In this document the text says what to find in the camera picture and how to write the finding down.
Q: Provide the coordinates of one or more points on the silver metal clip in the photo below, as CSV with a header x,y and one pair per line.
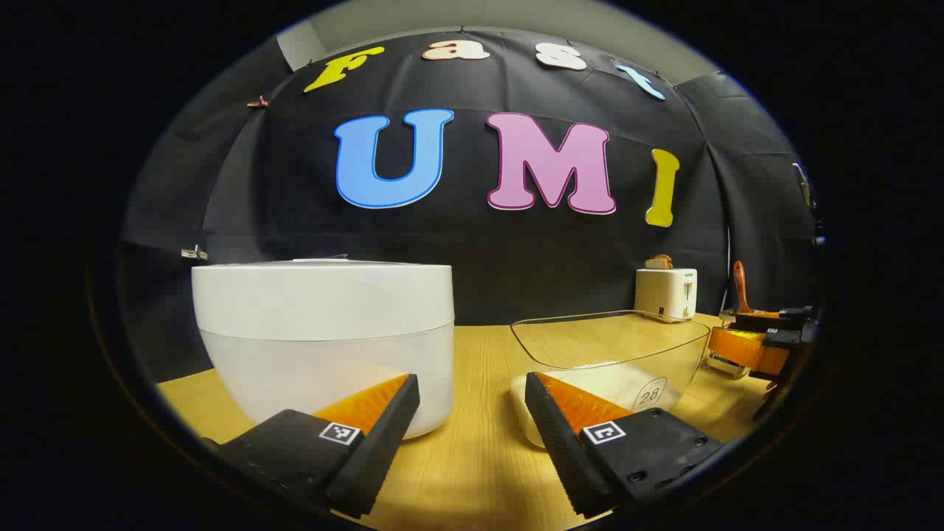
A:
x,y
195,254

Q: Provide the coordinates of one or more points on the white rice cooker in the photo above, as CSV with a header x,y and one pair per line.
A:
x,y
317,324

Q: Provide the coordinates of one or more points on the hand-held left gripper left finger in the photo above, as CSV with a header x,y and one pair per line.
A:
x,y
383,450

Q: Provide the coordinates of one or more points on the white toaster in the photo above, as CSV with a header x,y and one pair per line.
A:
x,y
664,295

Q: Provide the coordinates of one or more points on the black backdrop cloth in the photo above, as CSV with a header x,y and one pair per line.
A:
x,y
516,251

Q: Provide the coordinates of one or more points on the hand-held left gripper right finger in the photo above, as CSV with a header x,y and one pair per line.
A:
x,y
557,450

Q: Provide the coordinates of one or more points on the brown toast slice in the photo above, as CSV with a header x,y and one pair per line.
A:
x,y
658,262

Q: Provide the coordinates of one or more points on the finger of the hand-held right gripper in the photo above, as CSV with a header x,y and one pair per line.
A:
x,y
745,346

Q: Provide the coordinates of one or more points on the clear plastic rice container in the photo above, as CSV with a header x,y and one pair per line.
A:
x,y
664,346

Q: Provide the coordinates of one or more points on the copper metal clip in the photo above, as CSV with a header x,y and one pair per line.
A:
x,y
258,103

